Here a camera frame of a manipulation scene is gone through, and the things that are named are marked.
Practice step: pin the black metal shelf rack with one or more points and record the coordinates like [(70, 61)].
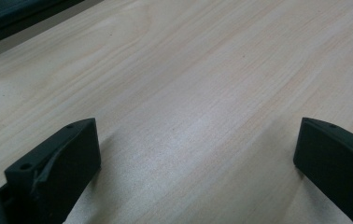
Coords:
[(6, 15)]

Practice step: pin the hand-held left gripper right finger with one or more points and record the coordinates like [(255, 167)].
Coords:
[(336, 165)]

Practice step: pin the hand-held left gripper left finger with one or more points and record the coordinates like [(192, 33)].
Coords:
[(62, 168)]

